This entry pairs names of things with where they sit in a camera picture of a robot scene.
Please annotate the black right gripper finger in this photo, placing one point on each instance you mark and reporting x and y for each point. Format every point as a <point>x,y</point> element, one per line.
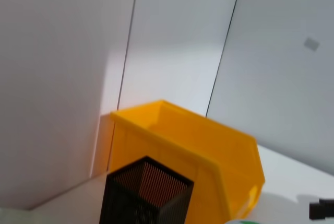
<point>317,211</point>

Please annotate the green label water bottle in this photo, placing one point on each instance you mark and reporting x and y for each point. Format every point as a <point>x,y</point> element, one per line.
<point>244,222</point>

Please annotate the black mesh pen holder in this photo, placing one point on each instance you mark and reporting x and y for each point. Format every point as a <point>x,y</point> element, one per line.
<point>125,198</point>

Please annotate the yellow plastic bin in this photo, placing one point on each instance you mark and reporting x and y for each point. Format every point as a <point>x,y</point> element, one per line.
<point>208,140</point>

